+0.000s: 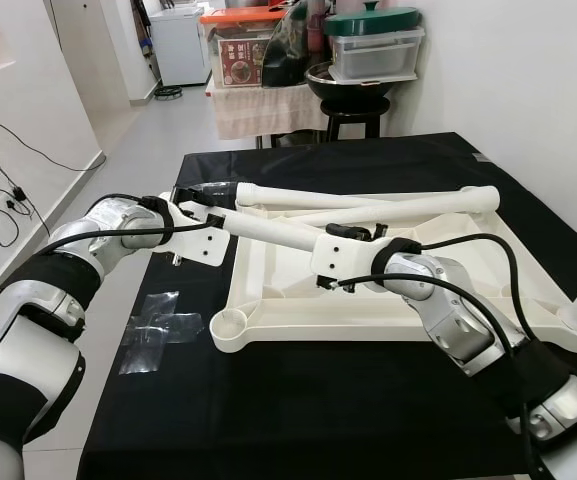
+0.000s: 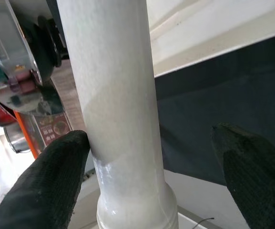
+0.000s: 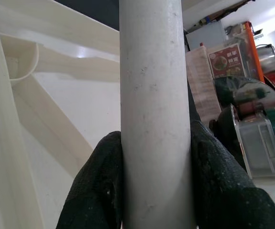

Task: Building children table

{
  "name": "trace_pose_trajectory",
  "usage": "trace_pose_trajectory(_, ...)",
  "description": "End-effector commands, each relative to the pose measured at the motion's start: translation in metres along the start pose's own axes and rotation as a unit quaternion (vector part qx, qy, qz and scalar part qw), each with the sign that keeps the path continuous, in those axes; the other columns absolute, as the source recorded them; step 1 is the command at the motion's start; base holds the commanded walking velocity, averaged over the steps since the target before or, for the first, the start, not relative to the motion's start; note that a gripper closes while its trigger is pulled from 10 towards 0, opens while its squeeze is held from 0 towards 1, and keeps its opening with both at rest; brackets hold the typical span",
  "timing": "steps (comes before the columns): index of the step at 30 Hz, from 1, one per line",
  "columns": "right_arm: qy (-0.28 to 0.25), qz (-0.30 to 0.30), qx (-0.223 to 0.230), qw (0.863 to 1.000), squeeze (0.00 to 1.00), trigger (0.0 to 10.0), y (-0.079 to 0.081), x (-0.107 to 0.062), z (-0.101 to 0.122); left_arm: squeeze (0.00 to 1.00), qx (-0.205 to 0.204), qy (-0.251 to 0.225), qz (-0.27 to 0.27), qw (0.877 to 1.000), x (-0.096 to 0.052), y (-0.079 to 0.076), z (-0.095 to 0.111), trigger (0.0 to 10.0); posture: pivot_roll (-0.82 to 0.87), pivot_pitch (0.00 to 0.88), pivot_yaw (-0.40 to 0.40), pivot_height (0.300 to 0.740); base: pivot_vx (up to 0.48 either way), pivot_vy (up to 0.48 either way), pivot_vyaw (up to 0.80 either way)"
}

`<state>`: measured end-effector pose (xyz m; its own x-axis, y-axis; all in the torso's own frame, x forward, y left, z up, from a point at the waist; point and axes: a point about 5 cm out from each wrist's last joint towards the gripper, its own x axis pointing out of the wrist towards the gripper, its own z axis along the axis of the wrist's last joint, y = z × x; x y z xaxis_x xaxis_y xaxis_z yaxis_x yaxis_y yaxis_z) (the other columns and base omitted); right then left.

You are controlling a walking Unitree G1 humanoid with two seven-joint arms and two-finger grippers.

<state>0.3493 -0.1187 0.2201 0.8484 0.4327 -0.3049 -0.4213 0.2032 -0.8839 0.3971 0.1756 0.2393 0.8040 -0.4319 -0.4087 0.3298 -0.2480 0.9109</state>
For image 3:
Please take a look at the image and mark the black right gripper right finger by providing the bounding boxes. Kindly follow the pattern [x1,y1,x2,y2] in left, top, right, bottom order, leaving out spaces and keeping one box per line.
[191,120,275,229]

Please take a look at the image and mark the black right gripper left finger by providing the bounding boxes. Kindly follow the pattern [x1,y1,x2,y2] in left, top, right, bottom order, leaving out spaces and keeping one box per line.
[56,130,125,229]

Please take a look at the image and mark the white plastic table leg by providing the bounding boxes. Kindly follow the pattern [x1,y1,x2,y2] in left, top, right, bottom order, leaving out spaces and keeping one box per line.
[119,0,197,229]

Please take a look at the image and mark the clear plastic storage container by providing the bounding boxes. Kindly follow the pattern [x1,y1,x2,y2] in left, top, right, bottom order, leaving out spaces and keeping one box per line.
[232,112,275,179]

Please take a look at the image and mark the white plastic table top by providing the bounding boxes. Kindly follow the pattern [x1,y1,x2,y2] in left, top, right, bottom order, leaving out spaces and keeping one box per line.
[0,0,122,229]

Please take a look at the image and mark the orange lidded storage box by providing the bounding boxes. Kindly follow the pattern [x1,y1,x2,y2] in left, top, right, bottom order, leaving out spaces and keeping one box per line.
[207,21,265,83]

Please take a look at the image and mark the stainless steel pot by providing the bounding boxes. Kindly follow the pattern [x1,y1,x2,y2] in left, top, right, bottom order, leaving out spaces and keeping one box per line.
[255,43,275,72]

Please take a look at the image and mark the white box appliance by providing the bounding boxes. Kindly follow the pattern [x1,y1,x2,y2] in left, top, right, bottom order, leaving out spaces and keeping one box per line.
[184,19,226,52]

